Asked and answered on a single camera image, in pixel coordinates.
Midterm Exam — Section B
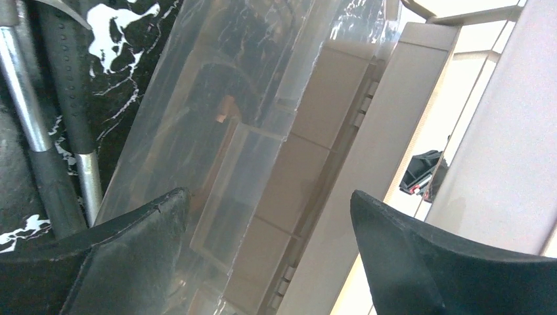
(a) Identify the beige plastic tool box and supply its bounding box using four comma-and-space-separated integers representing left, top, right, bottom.
97, 1, 459, 314

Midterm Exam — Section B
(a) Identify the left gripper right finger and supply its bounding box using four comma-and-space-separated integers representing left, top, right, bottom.
350, 190, 556, 314

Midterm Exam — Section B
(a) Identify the black silver screwdriver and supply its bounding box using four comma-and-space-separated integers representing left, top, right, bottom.
1, 1, 87, 239

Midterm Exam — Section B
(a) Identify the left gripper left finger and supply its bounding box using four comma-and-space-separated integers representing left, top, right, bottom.
1, 188, 189, 314

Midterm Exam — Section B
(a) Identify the black handled claw hammer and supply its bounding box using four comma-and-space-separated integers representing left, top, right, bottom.
38, 1, 102, 226

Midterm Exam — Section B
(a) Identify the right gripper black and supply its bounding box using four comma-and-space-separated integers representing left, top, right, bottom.
399, 150, 449, 202

